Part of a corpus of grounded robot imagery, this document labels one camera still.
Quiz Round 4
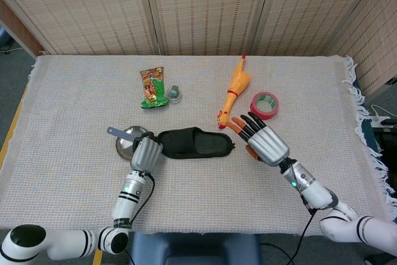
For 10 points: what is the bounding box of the right orange-tipped robot hand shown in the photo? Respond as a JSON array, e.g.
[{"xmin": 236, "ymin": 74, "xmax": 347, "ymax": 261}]
[{"xmin": 228, "ymin": 111, "xmax": 291, "ymax": 166}]

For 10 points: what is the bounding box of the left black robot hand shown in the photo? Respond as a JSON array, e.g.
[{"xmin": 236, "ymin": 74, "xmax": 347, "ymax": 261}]
[{"xmin": 130, "ymin": 132, "xmax": 164, "ymax": 173}]

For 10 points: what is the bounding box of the black slipper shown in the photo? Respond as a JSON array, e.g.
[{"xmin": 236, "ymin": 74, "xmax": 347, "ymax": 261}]
[{"xmin": 157, "ymin": 127, "xmax": 236, "ymax": 159}]

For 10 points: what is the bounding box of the round steel plate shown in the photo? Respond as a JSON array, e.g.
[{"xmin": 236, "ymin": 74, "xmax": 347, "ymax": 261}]
[{"xmin": 115, "ymin": 125, "xmax": 149, "ymax": 162}]

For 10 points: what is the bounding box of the red tape roll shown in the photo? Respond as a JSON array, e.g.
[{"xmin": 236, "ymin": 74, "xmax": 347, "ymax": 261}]
[{"xmin": 249, "ymin": 91, "xmax": 280, "ymax": 121}]

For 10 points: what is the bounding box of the white woven tablecloth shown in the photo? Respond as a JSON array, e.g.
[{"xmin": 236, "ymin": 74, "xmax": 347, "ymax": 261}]
[{"xmin": 0, "ymin": 54, "xmax": 397, "ymax": 240}]

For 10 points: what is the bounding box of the green orange snack bag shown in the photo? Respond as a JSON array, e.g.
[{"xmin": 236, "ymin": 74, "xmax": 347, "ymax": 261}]
[{"xmin": 139, "ymin": 66, "xmax": 171, "ymax": 110}]

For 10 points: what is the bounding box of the yellow rubber chicken toy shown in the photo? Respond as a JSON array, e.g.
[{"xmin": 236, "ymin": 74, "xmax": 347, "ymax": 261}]
[{"xmin": 216, "ymin": 51, "xmax": 252, "ymax": 130}]

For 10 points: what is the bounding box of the clear cup with grey block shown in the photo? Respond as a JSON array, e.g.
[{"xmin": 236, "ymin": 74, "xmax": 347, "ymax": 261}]
[{"xmin": 166, "ymin": 84, "xmax": 183, "ymax": 104}]

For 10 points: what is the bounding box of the white power strip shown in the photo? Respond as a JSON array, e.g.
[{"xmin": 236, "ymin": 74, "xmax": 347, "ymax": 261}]
[{"xmin": 370, "ymin": 105, "xmax": 393, "ymax": 128}]

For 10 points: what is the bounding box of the black box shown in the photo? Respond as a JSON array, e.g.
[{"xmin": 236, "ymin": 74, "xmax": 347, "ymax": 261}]
[{"xmin": 370, "ymin": 124, "xmax": 397, "ymax": 160}]

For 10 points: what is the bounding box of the bamboo folding screen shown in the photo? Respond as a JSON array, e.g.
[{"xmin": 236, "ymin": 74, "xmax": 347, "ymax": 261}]
[{"xmin": 0, "ymin": 0, "xmax": 397, "ymax": 95}]

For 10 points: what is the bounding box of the brown wooden board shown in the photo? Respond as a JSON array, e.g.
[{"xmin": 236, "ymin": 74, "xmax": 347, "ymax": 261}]
[{"xmin": 0, "ymin": 0, "xmax": 47, "ymax": 58}]

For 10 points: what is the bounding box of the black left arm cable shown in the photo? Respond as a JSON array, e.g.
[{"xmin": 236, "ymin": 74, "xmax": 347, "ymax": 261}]
[{"xmin": 127, "ymin": 173, "xmax": 156, "ymax": 265}]

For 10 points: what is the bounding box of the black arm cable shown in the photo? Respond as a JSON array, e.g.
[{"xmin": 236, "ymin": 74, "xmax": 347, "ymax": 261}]
[
  {"xmin": 294, "ymin": 202, "xmax": 319, "ymax": 265},
  {"xmin": 127, "ymin": 173, "xmax": 156, "ymax": 265}
]

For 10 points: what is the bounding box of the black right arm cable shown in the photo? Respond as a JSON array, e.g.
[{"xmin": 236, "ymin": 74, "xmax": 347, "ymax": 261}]
[{"xmin": 294, "ymin": 202, "xmax": 319, "ymax": 265}]

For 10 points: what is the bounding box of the black floor cable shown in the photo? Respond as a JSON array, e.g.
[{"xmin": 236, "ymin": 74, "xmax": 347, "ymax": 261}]
[{"xmin": 260, "ymin": 241, "xmax": 295, "ymax": 265}]

